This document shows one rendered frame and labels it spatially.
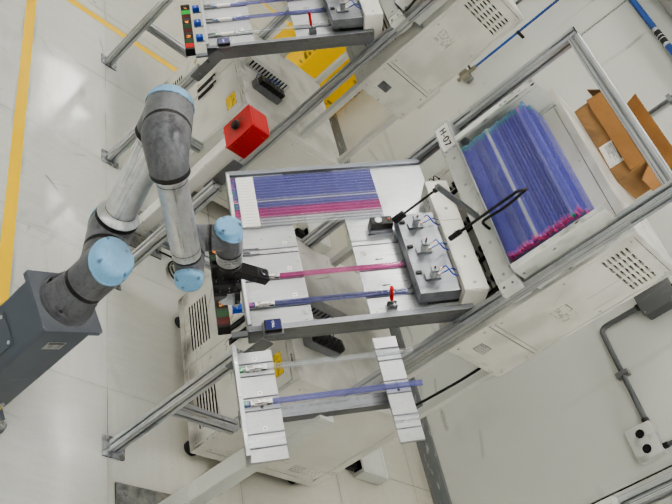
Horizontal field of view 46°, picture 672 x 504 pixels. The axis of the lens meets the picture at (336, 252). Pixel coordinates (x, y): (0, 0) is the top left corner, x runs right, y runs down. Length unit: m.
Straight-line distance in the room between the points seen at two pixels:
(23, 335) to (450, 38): 2.25
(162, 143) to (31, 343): 0.68
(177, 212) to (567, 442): 2.48
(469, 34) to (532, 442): 1.92
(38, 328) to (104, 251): 0.27
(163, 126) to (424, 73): 2.05
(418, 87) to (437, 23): 0.34
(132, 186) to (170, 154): 0.25
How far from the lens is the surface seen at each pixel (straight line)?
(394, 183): 2.89
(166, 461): 2.99
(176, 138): 1.86
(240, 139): 3.17
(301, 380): 2.67
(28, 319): 2.23
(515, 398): 4.12
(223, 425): 2.76
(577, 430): 3.92
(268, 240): 2.64
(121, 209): 2.13
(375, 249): 2.65
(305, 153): 3.88
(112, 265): 2.08
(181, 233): 1.99
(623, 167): 2.87
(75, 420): 2.83
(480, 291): 2.52
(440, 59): 3.70
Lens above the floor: 2.04
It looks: 25 degrees down
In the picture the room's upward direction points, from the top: 53 degrees clockwise
